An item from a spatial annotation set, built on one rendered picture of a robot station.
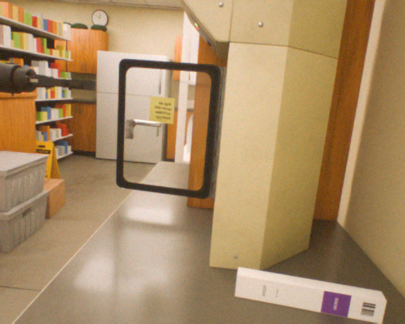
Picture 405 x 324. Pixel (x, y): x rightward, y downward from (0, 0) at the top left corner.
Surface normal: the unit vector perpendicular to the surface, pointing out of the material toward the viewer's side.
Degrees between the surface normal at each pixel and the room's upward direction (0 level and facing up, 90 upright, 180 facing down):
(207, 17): 90
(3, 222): 96
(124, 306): 0
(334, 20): 90
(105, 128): 90
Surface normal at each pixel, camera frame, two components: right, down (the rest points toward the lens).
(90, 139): -0.06, 0.21
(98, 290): 0.08, -0.97
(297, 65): 0.66, 0.21
